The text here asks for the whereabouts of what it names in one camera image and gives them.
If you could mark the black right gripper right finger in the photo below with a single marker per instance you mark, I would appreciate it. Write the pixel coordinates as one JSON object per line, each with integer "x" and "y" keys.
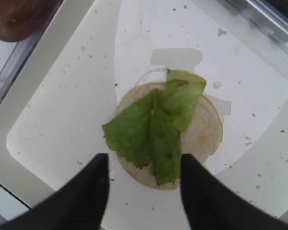
{"x": 209, "y": 205}

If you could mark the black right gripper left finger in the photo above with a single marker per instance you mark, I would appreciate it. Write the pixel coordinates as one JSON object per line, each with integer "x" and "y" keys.
{"x": 79, "y": 205}

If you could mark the green lettuce leaf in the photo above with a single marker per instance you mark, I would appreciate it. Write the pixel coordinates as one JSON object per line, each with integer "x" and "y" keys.
{"x": 148, "y": 132}

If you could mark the brown meat patties stack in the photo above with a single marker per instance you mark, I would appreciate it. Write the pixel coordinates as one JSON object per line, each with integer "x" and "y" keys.
{"x": 21, "y": 18}

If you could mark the bun bottom slice on tray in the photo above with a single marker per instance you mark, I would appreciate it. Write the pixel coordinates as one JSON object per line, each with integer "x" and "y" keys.
{"x": 201, "y": 139}

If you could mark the silver metal tray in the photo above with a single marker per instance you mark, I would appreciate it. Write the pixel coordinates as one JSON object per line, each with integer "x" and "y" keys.
{"x": 94, "y": 51}

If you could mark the clear plastic salad box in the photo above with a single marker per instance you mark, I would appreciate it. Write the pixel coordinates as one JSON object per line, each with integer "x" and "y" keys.
{"x": 270, "y": 17}

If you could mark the clear rail right of tray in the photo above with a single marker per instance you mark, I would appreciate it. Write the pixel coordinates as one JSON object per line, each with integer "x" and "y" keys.
{"x": 14, "y": 55}

